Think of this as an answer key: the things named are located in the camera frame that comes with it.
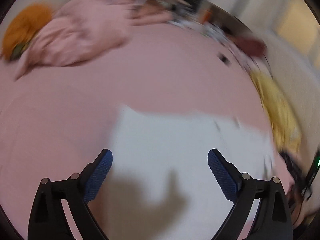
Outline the white fluffy cardigan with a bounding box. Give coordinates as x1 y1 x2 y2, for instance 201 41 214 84
91 107 276 239

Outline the person right hand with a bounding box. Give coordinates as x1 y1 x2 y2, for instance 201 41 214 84
286 184 308 228

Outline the yellow cartoon pillow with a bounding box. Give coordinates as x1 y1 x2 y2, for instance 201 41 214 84
249 71 302 154

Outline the pink bed sheet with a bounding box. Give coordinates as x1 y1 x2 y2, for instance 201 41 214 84
1 24 292 237

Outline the cream tufted headboard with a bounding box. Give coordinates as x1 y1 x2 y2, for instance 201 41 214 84
256 30 319 172

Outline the maroon bag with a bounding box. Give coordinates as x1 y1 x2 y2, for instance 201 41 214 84
233 36 267 57

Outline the small black box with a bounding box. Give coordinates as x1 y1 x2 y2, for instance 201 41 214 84
217 53 230 66

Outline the orange bottle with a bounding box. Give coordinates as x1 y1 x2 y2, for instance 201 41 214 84
199 9 212 24

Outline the orange pumpkin plush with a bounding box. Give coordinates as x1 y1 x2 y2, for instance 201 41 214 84
2 3 53 61

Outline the pink crumpled duvet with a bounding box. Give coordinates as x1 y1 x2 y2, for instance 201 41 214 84
15 0 173 79

